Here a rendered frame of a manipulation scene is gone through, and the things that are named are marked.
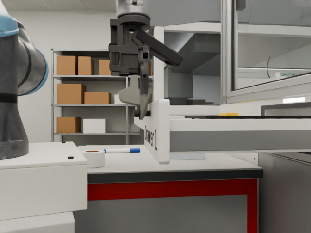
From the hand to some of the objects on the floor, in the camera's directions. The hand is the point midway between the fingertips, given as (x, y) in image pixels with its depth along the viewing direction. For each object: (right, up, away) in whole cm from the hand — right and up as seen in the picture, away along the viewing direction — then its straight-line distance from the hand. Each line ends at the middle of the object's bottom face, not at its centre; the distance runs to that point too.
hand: (144, 113), depth 59 cm
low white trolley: (-1, -90, +41) cm, 100 cm away
